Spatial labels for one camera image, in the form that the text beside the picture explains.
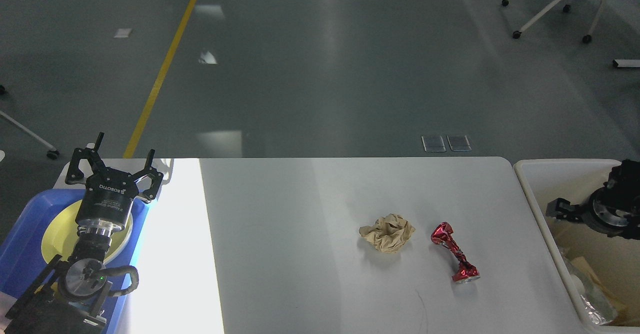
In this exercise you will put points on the white paper cup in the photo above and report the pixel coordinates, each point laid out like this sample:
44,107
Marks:
578,284

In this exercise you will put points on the blue plastic tray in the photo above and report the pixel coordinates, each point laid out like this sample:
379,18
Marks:
21,258

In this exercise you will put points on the white office chair left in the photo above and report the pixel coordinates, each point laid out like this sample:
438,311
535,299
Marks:
51,151

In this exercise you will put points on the left floor socket cover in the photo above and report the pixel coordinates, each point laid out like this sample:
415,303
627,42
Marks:
433,144

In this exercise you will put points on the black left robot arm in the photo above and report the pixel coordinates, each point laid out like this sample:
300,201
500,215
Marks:
68,295

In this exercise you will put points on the square aluminium foil tray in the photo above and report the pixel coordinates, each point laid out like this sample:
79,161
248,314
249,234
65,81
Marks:
600,304

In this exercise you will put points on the red wrapper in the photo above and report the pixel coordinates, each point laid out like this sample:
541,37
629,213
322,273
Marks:
442,236

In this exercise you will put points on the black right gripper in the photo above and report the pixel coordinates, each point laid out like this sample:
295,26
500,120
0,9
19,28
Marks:
598,216

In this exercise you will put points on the brown paper ball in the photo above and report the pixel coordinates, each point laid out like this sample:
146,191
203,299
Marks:
389,234

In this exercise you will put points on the white bar on floor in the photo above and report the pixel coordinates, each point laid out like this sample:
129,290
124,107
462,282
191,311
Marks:
626,63

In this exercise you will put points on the floor socket cover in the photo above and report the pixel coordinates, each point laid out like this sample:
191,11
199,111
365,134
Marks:
433,144
459,143

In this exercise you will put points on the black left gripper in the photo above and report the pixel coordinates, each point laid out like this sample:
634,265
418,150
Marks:
110,193

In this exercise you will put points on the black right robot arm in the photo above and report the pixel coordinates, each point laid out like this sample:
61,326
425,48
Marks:
622,188

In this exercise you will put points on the yellow translucent plate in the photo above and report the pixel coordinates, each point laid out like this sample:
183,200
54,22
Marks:
61,236

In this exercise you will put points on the white plastic waste bin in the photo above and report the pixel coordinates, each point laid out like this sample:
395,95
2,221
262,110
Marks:
575,179

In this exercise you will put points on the right floor socket cover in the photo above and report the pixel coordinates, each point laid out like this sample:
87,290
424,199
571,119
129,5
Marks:
459,143

